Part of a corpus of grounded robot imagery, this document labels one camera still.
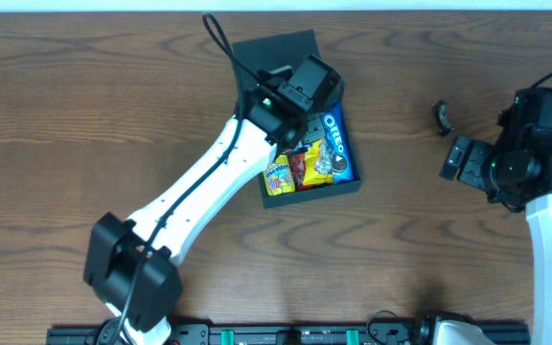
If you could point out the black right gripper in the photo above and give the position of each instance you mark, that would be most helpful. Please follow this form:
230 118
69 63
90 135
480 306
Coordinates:
466 160

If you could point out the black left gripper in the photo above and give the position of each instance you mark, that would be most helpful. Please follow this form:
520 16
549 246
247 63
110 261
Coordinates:
312 128

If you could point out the black snack wrapper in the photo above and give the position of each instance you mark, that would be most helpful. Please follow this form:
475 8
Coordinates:
440 113

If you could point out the blue Oreo cookie pack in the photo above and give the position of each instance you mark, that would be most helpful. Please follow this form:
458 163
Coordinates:
331 120

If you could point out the dark green box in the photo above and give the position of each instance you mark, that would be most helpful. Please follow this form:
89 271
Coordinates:
275 51

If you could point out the yellow Mentos gum bottle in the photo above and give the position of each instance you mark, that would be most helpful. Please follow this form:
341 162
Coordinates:
278 178

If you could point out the yellow Hacks candy bag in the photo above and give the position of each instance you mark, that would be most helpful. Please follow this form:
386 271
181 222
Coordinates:
317 163

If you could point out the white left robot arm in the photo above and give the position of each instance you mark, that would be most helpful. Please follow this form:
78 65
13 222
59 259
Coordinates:
132 264

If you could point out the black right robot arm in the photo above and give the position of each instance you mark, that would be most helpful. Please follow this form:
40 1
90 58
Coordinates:
516 172

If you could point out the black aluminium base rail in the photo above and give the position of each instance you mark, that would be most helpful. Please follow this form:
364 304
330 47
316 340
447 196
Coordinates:
381 330

